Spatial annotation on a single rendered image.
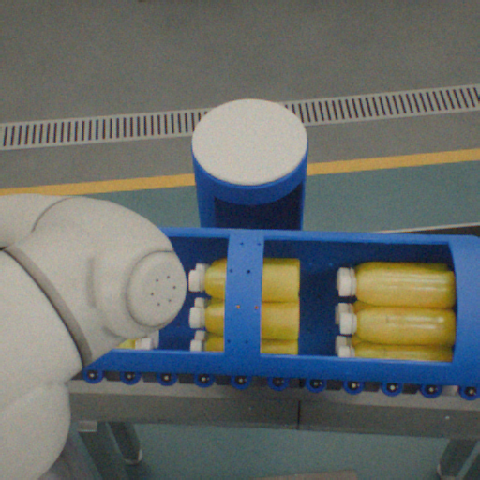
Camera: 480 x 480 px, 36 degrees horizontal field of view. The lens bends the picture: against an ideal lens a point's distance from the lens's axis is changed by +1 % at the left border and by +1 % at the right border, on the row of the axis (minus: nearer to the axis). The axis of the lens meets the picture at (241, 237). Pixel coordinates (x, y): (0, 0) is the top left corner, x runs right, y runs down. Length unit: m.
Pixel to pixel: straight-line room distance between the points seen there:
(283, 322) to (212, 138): 0.60
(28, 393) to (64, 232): 0.14
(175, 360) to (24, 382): 0.76
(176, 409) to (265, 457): 0.91
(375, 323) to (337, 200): 1.67
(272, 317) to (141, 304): 0.75
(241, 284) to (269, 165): 0.49
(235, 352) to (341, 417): 0.35
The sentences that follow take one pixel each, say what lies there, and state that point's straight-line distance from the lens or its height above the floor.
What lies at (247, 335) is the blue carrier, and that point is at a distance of 1.33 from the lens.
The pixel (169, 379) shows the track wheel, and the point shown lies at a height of 0.96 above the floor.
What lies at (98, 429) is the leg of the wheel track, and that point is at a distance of 1.91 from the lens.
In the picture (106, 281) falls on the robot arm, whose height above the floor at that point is 1.81.
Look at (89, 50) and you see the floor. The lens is 3.75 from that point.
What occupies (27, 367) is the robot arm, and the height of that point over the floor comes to 1.79.
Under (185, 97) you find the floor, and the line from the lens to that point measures 3.43.
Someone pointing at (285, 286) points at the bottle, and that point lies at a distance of 1.37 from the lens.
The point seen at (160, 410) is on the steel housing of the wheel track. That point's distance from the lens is 1.62.
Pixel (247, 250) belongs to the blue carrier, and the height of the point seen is 1.23.
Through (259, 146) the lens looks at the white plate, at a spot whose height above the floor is 1.04.
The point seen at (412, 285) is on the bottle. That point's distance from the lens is 1.39.
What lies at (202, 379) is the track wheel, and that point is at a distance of 1.52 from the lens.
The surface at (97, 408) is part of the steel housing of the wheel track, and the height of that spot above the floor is 0.86.
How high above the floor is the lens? 2.34
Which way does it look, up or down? 54 degrees down
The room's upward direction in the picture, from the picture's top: 3 degrees counter-clockwise
